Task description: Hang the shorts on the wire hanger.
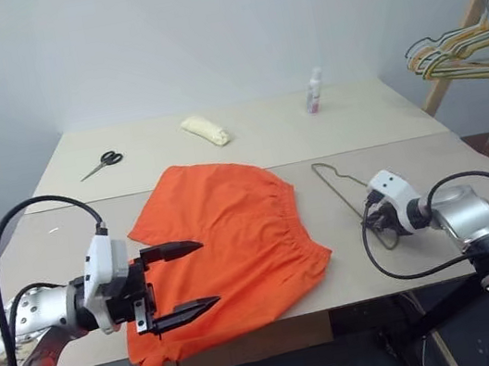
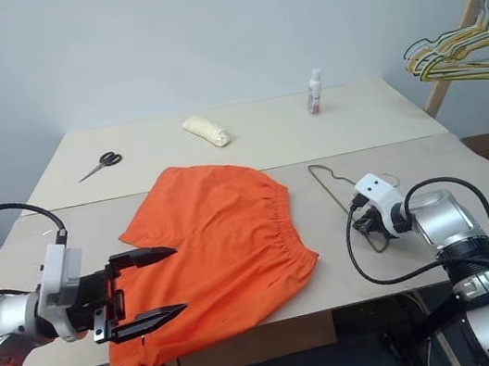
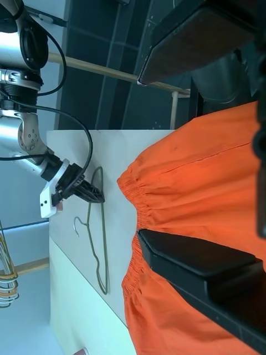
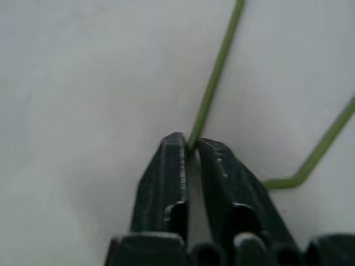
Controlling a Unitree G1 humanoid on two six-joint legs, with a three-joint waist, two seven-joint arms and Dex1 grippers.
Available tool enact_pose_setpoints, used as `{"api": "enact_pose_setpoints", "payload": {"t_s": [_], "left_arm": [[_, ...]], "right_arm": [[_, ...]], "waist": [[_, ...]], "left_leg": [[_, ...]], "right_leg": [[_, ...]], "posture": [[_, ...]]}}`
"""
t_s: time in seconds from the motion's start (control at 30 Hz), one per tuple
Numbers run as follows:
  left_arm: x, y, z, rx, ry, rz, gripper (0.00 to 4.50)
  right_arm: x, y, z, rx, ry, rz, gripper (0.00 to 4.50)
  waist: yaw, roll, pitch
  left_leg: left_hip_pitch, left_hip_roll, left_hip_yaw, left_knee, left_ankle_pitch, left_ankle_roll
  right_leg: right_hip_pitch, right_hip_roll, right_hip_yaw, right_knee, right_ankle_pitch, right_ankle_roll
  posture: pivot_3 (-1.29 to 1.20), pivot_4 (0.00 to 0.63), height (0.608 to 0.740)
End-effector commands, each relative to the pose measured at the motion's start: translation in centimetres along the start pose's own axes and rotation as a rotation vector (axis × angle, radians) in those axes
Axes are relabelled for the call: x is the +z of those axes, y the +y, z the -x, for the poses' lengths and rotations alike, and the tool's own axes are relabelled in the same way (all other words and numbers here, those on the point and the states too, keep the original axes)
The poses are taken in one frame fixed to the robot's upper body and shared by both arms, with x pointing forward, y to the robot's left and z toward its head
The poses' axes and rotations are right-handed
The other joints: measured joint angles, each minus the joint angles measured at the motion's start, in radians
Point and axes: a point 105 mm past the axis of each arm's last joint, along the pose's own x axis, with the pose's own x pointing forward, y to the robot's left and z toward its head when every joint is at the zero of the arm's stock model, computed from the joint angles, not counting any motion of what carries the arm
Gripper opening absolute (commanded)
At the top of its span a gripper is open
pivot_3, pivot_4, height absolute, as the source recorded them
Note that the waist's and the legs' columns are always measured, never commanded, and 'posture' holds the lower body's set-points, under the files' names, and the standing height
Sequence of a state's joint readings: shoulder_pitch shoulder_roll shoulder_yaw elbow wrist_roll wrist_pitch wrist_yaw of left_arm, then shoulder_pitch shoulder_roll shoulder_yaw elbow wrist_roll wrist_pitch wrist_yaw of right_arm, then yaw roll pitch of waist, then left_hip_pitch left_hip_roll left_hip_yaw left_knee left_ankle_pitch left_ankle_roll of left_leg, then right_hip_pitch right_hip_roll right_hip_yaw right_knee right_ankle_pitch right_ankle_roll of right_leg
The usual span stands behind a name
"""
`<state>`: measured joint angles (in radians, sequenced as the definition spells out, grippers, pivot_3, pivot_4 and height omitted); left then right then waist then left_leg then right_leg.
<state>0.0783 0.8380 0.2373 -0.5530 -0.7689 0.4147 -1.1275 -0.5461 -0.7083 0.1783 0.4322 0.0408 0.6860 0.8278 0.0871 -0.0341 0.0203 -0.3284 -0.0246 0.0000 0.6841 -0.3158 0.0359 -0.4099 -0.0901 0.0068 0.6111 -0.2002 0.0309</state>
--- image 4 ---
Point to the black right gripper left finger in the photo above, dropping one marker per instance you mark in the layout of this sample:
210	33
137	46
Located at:
158	188

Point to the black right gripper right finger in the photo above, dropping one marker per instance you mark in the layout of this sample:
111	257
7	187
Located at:
235	188

